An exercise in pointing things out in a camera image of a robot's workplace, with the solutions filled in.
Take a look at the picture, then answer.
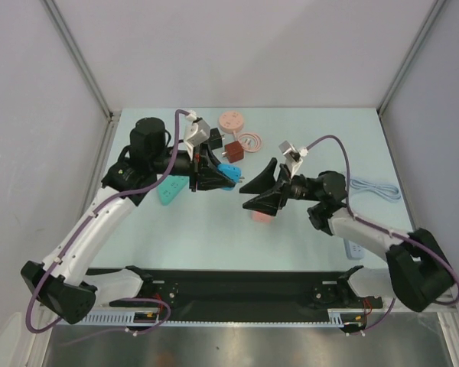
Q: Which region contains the pink coiled cable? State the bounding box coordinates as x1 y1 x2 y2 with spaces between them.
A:
233 132 265 154

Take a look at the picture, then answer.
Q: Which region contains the teal triangular power strip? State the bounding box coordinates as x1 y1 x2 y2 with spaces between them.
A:
157 176 189 206

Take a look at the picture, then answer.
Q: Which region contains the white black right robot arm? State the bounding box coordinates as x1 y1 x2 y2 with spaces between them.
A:
239 159 458 312

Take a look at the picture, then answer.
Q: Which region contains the light blue power strip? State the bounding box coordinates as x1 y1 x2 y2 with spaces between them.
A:
343 239 365 261

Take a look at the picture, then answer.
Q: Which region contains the dark red cube adapter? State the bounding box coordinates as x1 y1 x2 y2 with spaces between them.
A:
222 141 245 164

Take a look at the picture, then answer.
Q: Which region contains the slotted cable duct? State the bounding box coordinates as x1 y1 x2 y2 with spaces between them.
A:
77 310 364 328

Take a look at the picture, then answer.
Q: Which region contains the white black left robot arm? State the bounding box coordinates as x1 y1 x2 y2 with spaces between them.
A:
21 109 240 333

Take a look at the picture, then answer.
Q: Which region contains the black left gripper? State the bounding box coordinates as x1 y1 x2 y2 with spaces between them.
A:
151 140 235 192

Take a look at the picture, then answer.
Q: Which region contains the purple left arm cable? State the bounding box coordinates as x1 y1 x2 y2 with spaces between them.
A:
26 109 192 334

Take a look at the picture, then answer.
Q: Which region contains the pink cube adapter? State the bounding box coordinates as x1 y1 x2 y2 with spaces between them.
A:
251 211 274 223

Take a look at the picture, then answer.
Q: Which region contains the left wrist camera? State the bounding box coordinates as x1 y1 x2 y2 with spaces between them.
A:
184 110 211 148

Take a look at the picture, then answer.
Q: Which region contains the light blue power cable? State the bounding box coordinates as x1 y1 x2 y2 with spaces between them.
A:
347 177 402 202

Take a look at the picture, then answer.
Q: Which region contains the blue plug adapter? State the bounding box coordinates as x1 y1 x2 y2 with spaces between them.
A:
217 164 244 184

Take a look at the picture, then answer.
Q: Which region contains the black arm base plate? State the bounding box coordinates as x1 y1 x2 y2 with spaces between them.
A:
87 267 386 322

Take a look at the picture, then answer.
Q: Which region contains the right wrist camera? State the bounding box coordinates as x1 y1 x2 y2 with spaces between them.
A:
278 141 308 177

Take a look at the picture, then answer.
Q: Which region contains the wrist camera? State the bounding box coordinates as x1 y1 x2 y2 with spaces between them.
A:
184 110 211 148
278 141 308 177

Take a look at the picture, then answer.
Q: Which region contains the black cube adapter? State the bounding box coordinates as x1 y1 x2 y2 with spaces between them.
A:
208 128 223 150

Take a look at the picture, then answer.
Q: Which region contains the pink round power strip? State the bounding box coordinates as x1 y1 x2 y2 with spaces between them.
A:
218 111 245 134

